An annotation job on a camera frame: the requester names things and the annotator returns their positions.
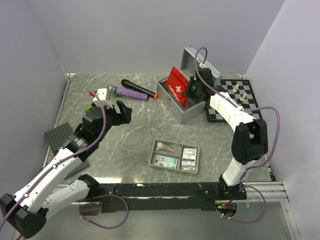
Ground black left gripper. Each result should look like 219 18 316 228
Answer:
95 100 132 142

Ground red first aid pouch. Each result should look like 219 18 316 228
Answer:
165 66 189 108

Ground grey metal storage box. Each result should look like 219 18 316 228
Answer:
157 46 206 124

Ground cotton swabs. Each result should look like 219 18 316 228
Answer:
155 142 176 153

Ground light blue gauze packet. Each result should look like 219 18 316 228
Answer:
155 155 178 169

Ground white blue instruction packet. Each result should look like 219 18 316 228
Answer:
180 147 197 171

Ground grey plastic divided tray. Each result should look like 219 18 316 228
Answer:
148 139 200 175

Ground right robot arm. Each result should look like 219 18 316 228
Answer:
183 66 268 200

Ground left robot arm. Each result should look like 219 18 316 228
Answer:
0 88 133 239

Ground green toy brick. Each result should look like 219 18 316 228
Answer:
114 93 123 98

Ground purple glitter microphone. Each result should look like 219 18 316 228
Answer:
106 85 148 101

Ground black microphone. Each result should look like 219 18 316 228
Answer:
121 79 158 99

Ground toy brick car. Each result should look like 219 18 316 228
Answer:
84 90 97 113

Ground cream chess piece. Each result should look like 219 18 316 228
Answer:
232 84 240 93

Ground chess board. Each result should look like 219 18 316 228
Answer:
205 79 259 123

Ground cream chess pawn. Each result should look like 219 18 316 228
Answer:
240 92 247 103

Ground grey brick baseplate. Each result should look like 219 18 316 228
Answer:
44 122 90 180

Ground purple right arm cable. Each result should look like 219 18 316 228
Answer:
194 46 281 223

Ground black mounting base rail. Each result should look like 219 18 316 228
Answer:
68 182 247 214

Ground aluminium frame rail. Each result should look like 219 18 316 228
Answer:
245 181 289 202

